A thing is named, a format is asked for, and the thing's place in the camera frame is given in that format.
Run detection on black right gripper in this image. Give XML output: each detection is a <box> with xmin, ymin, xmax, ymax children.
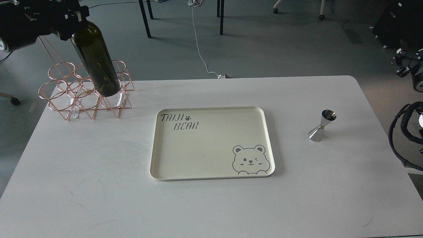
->
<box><xmin>392</xmin><ymin>48</ymin><xmax>423</xmax><ymax>93</ymax></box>

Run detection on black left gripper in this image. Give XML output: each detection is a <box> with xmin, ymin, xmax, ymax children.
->
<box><xmin>10</xmin><ymin>0</ymin><xmax>89</xmax><ymax>41</ymax></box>

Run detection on dark green wine bottle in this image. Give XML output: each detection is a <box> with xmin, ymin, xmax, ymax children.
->
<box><xmin>71</xmin><ymin>21</ymin><xmax>121</xmax><ymax>97</ymax></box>

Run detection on silver steel jigger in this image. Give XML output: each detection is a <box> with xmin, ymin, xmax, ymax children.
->
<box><xmin>308</xmin><ymin>109</ymin><xmax>337</xmax><ymax>142</ymax></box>

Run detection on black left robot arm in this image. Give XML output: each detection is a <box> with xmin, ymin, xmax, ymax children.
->
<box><xmin>0</xmin><ymin>0</ymin><xmax>90</xmax><ymax>53</ymax></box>

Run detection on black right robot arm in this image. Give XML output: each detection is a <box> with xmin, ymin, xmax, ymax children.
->
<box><xmin>388</xmin><ymin>48</ymin><xmax>423</xmax><ymax>171</ymax></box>

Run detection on black box on floor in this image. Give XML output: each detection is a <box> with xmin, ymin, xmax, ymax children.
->
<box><xmin>372</xmin><ymin>0</ymin><xmax>423</xmax><ymax>47</ymax></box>

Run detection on black table legs left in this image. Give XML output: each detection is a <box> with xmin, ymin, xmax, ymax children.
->
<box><xmin>138</xmin><ymin>0</ymin><xmax>154</xmax><ymax>39</ymax></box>

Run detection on black table legs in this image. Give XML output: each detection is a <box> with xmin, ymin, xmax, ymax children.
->
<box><xmin>138</xmin><ymin>0</ymin><xmax>154</xmax><ymax>39</ymax></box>
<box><xmin>216</xmin><ymin>0</ymin><xmax>225</xmax><ymax>36</ymax></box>

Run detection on white chair base with castors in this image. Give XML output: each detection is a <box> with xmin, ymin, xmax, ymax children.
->
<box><xmin>273</xmin><ymin>0</ymin><xmax>326</xmax><ymax>20</ymax></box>

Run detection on black table legs right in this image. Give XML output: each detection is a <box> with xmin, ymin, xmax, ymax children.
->
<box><xmin>216</xmin><ymin>0</ymin><xmax>225</xmax><ymax>36</ymax></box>

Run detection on cream tray with bear print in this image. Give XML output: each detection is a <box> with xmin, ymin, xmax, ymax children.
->
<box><xmin>150</xmin><ymin>106</ymin><xmax>275</xmax><ymax>181</ymax></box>

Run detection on rose gold wire bottle rack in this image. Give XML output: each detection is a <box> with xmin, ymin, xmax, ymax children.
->
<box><xmin>38</xmin><ymin>36</ymin><xmax>135</xmax><ymax>121</ymax></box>

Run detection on white cable on floor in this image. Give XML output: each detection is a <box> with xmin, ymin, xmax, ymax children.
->
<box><xmin>187</xmin><ymin>0</ymin><xmax>226</xmax><ymax>79</ymax></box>

